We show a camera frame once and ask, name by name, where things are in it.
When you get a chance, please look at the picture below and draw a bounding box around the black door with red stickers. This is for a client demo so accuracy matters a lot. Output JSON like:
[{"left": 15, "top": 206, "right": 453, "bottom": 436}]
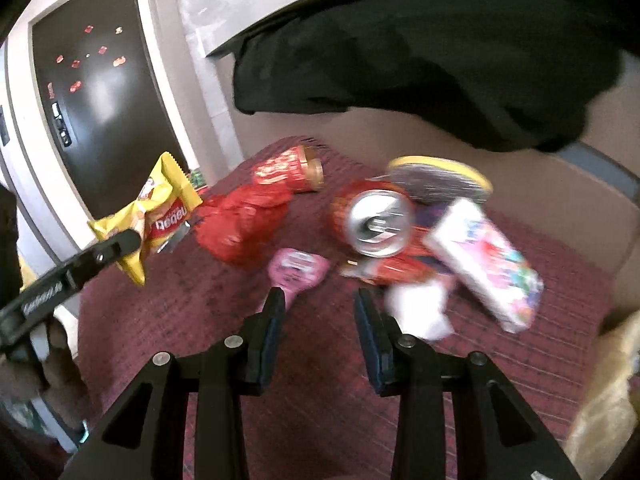
[{"left": 29, "top": 0, "right": 202, "bottom": 222}]

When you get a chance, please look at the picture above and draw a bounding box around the trash bin with beige bag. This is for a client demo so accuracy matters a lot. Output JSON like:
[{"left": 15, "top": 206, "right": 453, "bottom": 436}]
[{"left": 564, "top": 309, "right": 640, "bottom": 480}]

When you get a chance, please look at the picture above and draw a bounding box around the yellow snack packet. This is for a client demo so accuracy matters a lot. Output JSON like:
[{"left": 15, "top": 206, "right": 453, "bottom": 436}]
[{"left": 88, "top": 152, "right": 203, "bottom": 287}]

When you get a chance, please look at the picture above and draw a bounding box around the red plaid blanket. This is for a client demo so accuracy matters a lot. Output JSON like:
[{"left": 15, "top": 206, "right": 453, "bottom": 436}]
[{"left": 75, "top": 135, "right": 617, "bottom": 480}]

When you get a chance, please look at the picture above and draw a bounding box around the red and gold paper cup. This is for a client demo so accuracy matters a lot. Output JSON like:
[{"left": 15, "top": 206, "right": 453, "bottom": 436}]
[{"left": 252, "top": 145, "right": 326, "bottom": 195}]

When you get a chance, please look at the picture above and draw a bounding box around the pink pouch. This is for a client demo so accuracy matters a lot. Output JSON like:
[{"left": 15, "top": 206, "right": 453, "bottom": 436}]
[{"left": 260, "top": 247, "right": 332, "bottom": 313}]

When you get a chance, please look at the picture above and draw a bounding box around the black cloth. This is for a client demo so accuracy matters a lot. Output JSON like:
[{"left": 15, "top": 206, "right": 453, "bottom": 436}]
[{"left": 232, "top": 0, "right": 627, "bottom": 154}]

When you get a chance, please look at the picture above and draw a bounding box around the crumpled white tissue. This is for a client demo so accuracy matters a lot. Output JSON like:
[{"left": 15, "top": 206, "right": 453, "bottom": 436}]
[{"left": 384, "top": 280, "right": 456, "bottom": 342}]

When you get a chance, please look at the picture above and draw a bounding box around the crumpled red plastic bag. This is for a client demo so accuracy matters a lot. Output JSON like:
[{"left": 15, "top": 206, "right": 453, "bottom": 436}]
[{"left": 192, "top": 182, "right": 293, "bottom": 265}]

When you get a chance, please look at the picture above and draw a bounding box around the red soda can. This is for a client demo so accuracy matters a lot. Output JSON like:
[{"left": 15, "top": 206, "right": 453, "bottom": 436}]
[{"left": 330, "top": 180, "right": 417, "bottom": 258}]

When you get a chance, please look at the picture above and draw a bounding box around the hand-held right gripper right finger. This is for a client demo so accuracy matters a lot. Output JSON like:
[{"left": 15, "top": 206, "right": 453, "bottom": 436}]
[{"left": 352, "top": 289, "right": 581, "bottom": 480}]

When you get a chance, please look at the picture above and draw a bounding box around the red foil snack wrapper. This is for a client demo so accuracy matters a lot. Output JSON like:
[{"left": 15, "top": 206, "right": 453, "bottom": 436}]
[{"left": 339, "top": 252, "right": 438, "bottom": 287}]

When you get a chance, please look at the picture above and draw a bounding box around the white colourful snack box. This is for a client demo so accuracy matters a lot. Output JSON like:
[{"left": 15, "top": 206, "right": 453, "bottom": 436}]
[{"left": 424, "top": 198, "right": 545, "bottom": 334}]

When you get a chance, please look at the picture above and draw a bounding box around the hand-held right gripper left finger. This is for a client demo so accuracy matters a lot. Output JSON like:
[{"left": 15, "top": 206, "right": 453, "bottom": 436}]
[{"left": 60, "top": 287, "right": 287, "bottom": 480}]

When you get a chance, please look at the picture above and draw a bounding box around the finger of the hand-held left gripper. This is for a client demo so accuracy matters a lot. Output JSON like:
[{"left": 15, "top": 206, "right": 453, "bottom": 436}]
[{"left": 65, "top": 229, "right": 142, "bottom": 286}]

